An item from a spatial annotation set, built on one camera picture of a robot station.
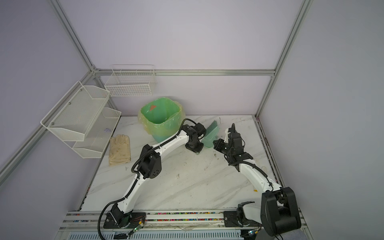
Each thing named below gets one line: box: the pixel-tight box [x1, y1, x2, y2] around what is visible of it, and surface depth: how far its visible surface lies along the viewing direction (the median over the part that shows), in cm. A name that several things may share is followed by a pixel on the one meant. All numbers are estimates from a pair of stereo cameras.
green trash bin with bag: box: [138, 97, 186, 143], surface depth 90 cm
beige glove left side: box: [108, 134, 131, 166], surface depth 103 cm
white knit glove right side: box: [253, 166, 268, 192], surface depth 49 cm
